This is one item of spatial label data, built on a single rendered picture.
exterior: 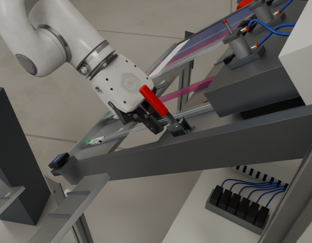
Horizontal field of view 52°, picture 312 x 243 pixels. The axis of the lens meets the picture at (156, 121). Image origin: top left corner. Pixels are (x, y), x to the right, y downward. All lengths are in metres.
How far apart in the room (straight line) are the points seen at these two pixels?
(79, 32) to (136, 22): 2.31
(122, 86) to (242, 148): 0.28
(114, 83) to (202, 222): 0.47
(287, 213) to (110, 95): 0.36
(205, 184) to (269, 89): 0.58
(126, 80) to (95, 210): 1.09
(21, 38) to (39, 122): 1.53
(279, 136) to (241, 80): 0.08
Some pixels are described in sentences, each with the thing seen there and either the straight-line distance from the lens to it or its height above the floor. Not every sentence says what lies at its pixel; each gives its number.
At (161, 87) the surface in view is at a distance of 0.91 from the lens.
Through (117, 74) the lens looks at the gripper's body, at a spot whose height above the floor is 1.04.
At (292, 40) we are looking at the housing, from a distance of 0.40.
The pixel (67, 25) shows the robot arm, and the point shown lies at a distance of 0.63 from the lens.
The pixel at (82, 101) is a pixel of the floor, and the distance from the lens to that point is 2.16.
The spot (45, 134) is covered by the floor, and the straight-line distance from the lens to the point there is 2.01.
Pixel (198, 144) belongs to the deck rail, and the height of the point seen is 1.06.
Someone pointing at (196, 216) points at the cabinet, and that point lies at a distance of 0.92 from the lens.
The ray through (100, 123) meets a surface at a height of 0.73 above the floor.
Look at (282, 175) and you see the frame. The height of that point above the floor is 0.66.
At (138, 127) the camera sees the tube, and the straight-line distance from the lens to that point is 0.70.
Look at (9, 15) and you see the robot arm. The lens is 0.59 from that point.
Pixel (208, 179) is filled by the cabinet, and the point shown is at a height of 0.62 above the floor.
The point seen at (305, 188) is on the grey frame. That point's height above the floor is 1.11.
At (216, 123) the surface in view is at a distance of 0.51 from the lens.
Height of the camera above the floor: 1.43
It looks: 46 degrees down
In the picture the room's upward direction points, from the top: straight up
